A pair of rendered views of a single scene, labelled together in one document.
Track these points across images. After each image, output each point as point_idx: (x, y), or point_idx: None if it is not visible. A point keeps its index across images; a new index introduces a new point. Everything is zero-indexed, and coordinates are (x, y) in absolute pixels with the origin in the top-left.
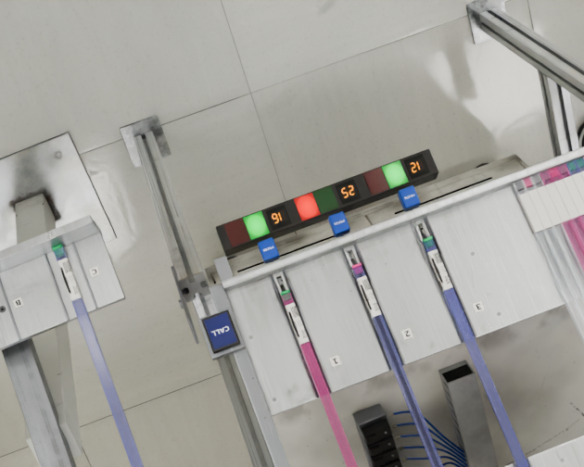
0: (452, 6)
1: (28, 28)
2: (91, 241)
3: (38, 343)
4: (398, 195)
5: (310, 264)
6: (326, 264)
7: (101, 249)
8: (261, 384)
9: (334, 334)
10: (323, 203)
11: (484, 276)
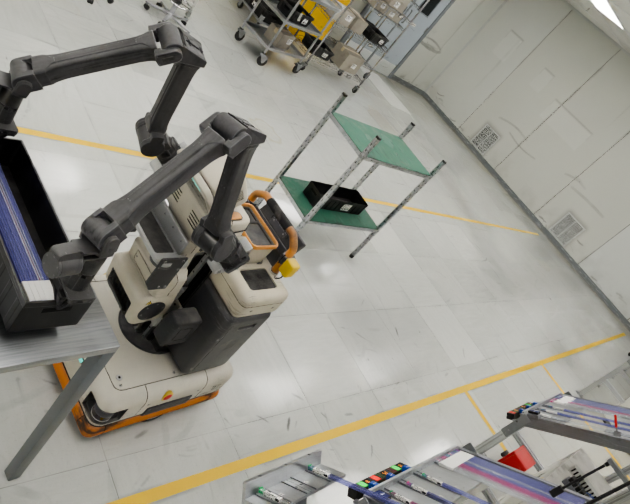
0: None
1: None
2: (319, 465)
3: None
4: (402, 470)
5: (391, 487)
6: (397, 486)
7: (325, 466)
8: None
9: (417, 500)
10: (379, 476)
11: (449, 481)
